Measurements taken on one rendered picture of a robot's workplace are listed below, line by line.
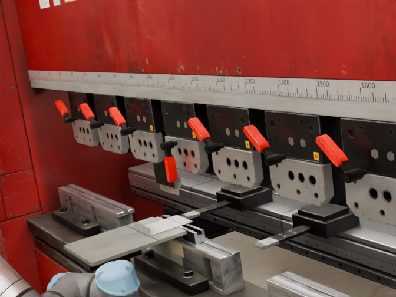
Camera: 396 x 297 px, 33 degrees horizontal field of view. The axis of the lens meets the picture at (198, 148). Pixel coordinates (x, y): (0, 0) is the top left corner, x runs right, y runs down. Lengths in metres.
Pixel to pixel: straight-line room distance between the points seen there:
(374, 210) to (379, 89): 0.20
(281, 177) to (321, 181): 0.11
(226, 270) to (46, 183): 1.10
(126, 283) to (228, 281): 0.41
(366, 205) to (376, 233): 0.49
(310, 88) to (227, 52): 0.24
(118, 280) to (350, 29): 0.60
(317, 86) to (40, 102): 1.51
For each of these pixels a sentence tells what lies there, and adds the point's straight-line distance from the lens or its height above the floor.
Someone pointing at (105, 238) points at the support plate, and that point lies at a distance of 1.74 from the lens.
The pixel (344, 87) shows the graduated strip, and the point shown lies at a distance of 1.09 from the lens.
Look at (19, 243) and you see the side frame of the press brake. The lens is 2.53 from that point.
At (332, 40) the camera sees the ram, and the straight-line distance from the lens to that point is 1.10.
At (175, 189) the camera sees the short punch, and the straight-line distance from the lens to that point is 1.72.
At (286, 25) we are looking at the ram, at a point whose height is 1.49.
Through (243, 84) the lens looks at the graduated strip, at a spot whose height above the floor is 1.39.
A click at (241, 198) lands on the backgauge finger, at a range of 1.82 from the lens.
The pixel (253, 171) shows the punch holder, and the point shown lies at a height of 1.21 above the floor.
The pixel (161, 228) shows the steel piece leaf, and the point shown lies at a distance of 1.73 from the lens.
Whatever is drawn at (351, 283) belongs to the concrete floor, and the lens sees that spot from 3.70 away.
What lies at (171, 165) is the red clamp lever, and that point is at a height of 1.19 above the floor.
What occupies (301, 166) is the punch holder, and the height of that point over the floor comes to 1.24.
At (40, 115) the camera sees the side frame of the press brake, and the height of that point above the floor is 1.24.
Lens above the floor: 1.55
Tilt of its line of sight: 12 degrees down
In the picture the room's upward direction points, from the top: 8 degrees counter-clockwise
